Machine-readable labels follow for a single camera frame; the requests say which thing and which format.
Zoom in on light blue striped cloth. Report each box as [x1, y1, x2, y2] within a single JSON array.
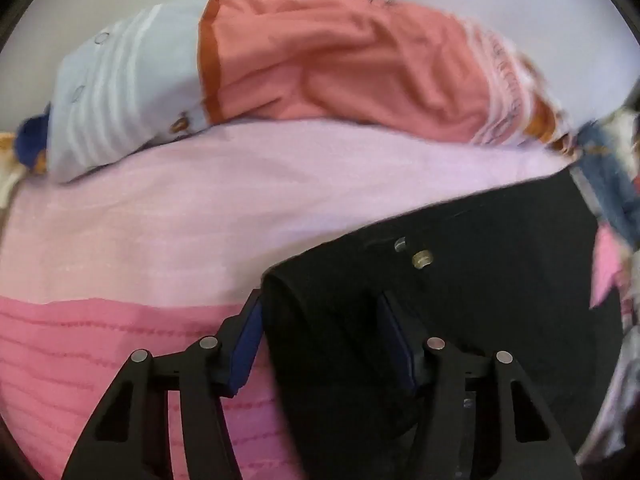
[[49, 0, 212, 184]]

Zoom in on dark blue cloth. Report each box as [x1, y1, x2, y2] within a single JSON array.
[[14, 104, 53, 172]]

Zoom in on coral cloth with brown stripe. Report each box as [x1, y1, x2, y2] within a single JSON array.
[[197, 0, 576, 150]]

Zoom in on pink knitted blanket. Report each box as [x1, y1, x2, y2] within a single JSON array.
[[0, 119, 583, 480]]

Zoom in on black pants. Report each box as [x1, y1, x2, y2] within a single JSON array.
[[262, 166, 627, 480]]

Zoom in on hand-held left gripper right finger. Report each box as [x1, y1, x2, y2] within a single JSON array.
[[375, 291, 584, 480]]

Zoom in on blue jeans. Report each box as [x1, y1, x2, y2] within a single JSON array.
[[574, 119, 640, 252]]

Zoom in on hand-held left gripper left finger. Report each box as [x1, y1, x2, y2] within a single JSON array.
[[61, 290, 265, 480]]

